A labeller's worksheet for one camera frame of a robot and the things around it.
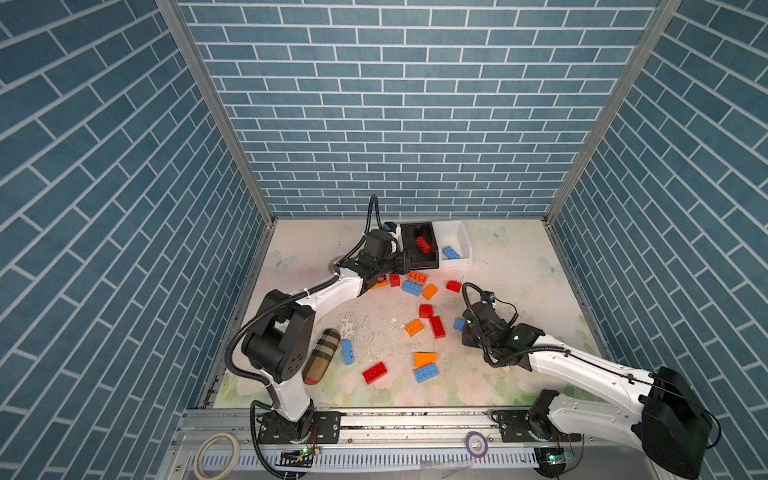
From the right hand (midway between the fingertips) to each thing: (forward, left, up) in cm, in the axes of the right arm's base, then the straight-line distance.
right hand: (466, 330), depth 85 cm
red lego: (+34, +14, -2) cm, 36 cm away
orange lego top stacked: (+19, +15, -2) cm, 24 cm away
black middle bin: (+25, +14, -1) cm, 29 cm away
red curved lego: (+18, +2, -4) cm, 18 cm away
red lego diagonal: (+31, +12, -4) cm, 34 cm away
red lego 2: (-12, +25, -5) cm, 29 cm away
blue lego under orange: (+15, +17, -4) cm, 23 cm away
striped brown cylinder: (-10, +40, -2) cm, 42 cm away
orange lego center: (+1, +15, -4) cm, 16 cm away
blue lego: (+31, +3, -3) cm, 32 cm away
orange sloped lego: (-7, +12, -5) cm, 15 cm away
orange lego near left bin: (+17, +27, -5) cm, 33 cm away
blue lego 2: (-8, +33, -4) cm, 35 cm away
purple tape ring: (-28, -3, -6) cm, 29 cm away
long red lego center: (+3, +8, -5) cm, 10 cm away
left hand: (+18, +16, +10) cm, 26 cm away
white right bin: (+41, +2, -3) cm, 41 cm away
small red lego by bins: (+17, +22, -3) cm, 28 cm away
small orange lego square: (+15, +11, -4) cm, 19 cm away
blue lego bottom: (-11, +11, -5) cm, 16 cm away
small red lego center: (+8, +12, -5) cm, 15 cm away
